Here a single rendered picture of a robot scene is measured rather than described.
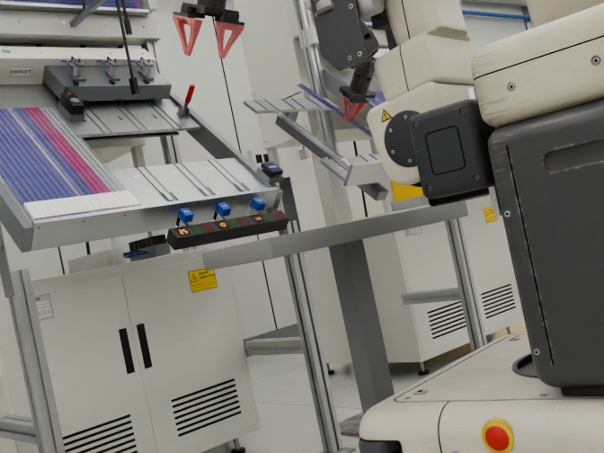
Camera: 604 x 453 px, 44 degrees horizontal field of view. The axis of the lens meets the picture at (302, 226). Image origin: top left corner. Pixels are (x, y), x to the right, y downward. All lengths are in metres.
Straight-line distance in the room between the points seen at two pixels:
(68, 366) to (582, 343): 1.29
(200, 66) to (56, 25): 2.17
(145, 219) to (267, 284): 2.68
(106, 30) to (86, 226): 0.88
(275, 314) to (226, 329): 2.21
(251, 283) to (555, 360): 3.30
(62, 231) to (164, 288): 0.52
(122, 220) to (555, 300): 0.99
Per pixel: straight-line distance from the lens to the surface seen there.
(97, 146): 2.45
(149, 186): 1.86
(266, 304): 4.37
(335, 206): 2.20
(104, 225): 1.70
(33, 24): 2.31
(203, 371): 2.16
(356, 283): 1.63
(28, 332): 1.62
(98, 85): 2.19
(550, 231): 1.10
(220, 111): 4.41
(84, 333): 1.99
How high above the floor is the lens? 0.58
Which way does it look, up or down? 1 degrees up
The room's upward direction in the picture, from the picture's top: 12 degrees counter-clockwise
